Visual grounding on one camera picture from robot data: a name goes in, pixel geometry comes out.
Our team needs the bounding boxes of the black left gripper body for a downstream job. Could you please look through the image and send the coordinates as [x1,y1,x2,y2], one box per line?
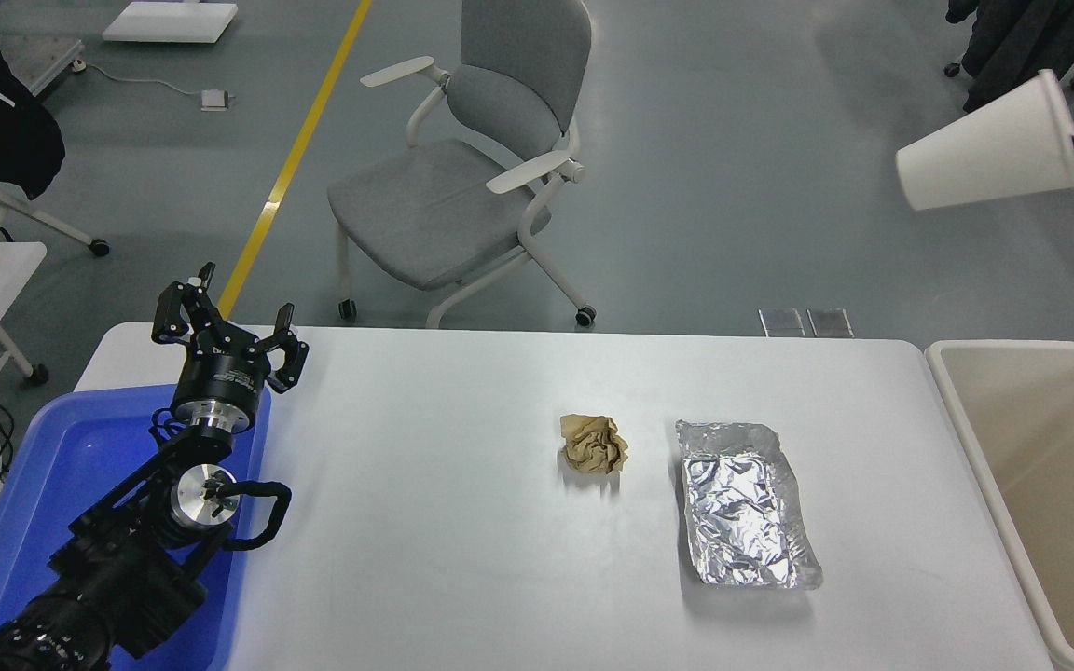
[172,328,273,418]

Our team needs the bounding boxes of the white paper cup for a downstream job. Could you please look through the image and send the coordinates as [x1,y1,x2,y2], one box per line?
[896,69,1074,212]

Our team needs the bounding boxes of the crumpled tan paper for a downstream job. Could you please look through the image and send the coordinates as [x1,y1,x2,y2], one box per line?
[560,415,629,474]

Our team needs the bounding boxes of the dark hanging coats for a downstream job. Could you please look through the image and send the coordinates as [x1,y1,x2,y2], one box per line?
[945,0,1074,113]

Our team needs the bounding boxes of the blue plastic tray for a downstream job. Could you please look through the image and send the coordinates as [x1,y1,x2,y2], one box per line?
[0,384,272,671]

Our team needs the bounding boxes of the white-framed chair with jacket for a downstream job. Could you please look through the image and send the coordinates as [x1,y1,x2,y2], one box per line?
[0,79,112,257]

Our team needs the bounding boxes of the grey office chair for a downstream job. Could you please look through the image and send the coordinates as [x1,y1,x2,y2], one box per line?
[327,0,597,329]

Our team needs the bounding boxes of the black jacket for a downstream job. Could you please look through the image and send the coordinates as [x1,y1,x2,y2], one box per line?
[0,0,66,199]

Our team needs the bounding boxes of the large pale bin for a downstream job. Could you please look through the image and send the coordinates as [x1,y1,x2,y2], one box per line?
[926,340,1074,671]

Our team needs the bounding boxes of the white flat board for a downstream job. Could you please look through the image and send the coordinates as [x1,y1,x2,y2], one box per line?
[102,0,239,44]

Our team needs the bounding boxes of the grey metal platform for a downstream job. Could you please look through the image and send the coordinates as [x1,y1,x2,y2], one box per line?
[0,35,87,100]

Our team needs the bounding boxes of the silver foil tray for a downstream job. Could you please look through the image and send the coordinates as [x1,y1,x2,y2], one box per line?
[675,419,823,590]

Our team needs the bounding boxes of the white floor cable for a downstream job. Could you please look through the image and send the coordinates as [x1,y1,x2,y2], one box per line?
[80,62,204,96]

